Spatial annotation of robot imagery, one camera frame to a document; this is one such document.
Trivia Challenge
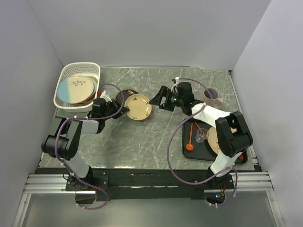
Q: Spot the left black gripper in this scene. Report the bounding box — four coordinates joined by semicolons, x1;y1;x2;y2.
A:
102;98;130;120

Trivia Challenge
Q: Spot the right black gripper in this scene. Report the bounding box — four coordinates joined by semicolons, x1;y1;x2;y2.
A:
149;86;185;112

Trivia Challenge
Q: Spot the black round plate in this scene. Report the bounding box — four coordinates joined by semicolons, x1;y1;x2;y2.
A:
115;89;138;106

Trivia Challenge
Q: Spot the yellow round plate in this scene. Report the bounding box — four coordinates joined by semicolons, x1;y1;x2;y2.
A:
125;94;152;121

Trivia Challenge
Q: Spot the cream plate with blue leaves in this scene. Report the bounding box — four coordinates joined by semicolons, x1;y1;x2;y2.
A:
56;75;94;104

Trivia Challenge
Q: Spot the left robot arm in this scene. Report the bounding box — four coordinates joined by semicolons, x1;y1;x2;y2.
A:
41;98;130;190

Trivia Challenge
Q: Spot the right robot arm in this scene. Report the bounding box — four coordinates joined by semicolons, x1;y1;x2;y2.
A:
149;78;253;188

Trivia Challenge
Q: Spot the white perforated plastic bin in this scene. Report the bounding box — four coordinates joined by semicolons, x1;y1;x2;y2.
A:
53;62;100;113

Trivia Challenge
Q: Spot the clear plastic cup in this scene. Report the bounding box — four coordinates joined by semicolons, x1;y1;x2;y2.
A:
195;128;209;143

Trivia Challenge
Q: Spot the orange plastic spoon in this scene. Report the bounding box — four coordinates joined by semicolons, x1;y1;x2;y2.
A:
186;123;194;151

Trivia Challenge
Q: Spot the pink mug purple inside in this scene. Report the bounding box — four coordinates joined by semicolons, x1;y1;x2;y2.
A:
203;88;223;109

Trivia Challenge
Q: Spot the black plastic tray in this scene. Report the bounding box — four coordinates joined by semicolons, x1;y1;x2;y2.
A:
181;120;249;165

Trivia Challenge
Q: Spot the tan oval plate on tray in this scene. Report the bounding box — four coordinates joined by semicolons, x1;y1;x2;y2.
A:
207;126;237;156

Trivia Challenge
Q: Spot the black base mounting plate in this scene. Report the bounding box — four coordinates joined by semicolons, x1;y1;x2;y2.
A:
65;169;234;204

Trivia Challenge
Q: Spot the aluminium rail frame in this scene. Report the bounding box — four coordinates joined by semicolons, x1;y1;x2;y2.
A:
13;153;285;227

